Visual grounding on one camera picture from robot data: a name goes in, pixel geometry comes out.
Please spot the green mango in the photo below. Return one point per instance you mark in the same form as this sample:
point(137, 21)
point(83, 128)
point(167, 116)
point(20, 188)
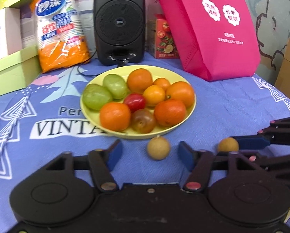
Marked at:
point(116, 85)
point(96, 96)

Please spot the blue printed tablecloth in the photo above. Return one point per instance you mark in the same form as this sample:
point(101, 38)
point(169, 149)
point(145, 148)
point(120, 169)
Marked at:
point(45, 119)

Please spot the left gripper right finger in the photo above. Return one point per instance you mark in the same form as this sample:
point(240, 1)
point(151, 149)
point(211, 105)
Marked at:
point(201, 163)

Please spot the yellow plastic plate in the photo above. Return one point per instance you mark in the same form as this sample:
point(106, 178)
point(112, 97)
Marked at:
point(93, 116)

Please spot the large orange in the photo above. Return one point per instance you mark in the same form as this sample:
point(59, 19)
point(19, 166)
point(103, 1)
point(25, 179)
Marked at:
point(170, 112)

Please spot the black loudspeaker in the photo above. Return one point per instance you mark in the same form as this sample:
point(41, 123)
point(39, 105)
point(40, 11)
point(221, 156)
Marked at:
point(119, 30)

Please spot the white coffee cup box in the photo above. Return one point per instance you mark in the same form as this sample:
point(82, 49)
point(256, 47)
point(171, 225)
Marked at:
point(10, 31)

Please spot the green mango front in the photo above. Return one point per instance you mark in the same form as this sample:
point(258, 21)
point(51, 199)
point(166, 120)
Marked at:
point(96, 96)

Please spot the green mango back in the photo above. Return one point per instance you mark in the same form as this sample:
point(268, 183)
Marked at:
point(116, 85)

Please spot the small orange kumquat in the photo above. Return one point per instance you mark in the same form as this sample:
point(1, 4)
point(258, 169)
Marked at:
point(162, 82)

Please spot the pink non-woven bag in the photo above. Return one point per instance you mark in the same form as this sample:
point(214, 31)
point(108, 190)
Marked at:
point(215, 39)

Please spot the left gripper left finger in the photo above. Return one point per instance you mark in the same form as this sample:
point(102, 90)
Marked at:
point(99, 162)

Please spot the bright red tomato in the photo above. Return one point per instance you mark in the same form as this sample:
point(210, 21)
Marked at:
point(135, 102)

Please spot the yellow-orange small citrus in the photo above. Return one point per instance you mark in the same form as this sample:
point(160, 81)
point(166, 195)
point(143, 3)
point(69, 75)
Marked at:
point(154, 95)

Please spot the brown longan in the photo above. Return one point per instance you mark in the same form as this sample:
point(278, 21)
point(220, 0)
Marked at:
point(228, 145)
point(158, 148)

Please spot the orange paper cup pack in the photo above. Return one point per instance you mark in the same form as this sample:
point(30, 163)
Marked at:
point(60, 38)

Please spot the dark red tomato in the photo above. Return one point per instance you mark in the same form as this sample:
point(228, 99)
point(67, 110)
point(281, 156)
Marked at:
point(143, 121)

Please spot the light green shoe box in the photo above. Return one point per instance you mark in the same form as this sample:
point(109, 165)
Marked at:
point(19, 69)

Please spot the red tomato juice carton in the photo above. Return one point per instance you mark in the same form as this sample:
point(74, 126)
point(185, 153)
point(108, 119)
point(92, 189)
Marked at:
point(160, 41)

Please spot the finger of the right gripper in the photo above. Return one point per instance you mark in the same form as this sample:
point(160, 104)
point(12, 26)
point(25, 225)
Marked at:
point(263, 167)
point(278, 132)

